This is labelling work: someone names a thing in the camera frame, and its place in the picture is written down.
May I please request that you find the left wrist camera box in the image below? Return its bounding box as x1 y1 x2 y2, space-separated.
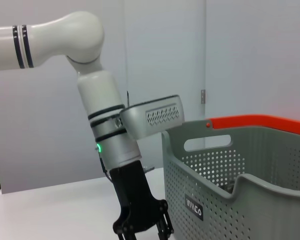
119 94 185 140

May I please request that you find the dark left gripper cable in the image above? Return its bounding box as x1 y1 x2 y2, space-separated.
94 146 116 185

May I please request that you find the grey perforated plastic storage basket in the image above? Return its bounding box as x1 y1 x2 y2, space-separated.
161 119 300 240

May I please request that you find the orange basket handle grip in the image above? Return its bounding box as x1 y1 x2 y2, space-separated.
205 114 300 138

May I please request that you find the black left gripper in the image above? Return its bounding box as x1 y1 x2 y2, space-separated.
109 159 176 240

